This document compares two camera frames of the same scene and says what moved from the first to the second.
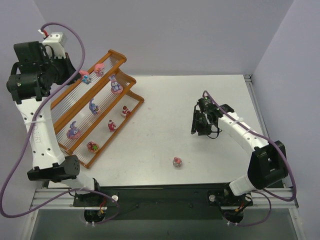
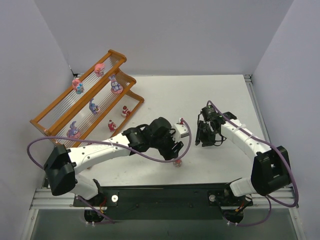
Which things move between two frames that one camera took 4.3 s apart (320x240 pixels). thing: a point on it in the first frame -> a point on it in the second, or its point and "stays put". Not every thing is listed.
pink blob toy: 98,67 stays put
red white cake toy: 125,111 stays put
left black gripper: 68,69 -> 169,149
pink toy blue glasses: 85,75 -> 78,86
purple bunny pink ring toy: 116,88 stays put
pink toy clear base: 177,162 stays put
